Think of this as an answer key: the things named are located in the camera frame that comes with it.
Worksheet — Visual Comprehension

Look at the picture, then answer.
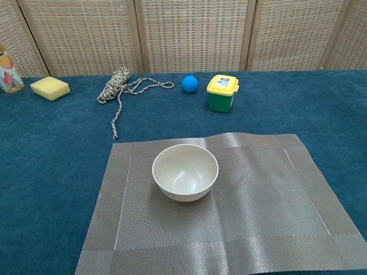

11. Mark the blue ball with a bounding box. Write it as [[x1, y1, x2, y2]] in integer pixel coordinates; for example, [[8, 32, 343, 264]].
[[181, 75, 200, 94]]

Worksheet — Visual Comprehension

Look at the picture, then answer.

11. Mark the brown woven placemat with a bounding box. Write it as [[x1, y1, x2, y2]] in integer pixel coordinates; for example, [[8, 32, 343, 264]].
[[73, 132, 367, 275]]

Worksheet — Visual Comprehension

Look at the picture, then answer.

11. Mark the blue felt table cover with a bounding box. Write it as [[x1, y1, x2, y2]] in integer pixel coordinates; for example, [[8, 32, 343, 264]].
[[0, 69, 367, 275]]

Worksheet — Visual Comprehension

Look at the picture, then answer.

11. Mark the braided rope bundle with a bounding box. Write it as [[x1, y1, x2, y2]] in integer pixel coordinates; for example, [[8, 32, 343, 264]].
[[96, 65, 175, 141]]

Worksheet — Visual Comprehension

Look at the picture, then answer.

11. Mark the woven bamboo screen panel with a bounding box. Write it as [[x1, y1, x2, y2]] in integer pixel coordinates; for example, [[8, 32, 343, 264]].
[[319, 0, 367, 71], [0, 0, 51, 78], [133, 0, 257, 74], [246, 0, 352, 72], [17, 0, 146, 77]]

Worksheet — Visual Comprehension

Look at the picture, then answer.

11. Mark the green container with yellow lid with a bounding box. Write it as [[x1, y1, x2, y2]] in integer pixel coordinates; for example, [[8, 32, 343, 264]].
[[206, 74, 241, 113]]

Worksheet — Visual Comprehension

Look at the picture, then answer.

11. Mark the white bowl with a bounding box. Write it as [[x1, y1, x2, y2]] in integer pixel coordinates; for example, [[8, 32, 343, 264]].
[[151, 144, 220, 203]]

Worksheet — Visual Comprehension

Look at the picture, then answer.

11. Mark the yellow sponge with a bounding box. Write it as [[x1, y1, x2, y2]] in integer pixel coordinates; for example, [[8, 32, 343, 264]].
[[29, 76, 71, 101]]

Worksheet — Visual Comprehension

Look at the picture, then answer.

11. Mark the juice bottle with white cap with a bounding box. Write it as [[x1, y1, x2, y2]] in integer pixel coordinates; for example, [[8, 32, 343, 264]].
[[0, 44, 25, 94]]

